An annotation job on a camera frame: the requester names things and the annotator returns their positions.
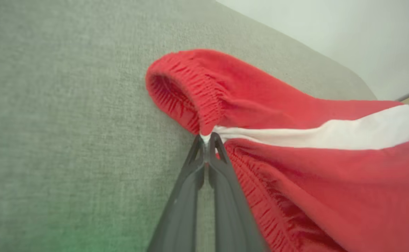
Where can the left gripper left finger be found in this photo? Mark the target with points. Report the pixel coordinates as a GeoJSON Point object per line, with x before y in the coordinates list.
{"type": "Point", "coordinates": [180, 224]}

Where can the red shorts white stripe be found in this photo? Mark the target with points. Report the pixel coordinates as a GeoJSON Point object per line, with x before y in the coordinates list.
{"type": "Point", "coordinates": [330, 192]}

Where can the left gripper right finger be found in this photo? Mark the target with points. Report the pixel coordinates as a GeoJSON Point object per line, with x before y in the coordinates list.
{"type": "Point", "coordinates": [232, 224]}

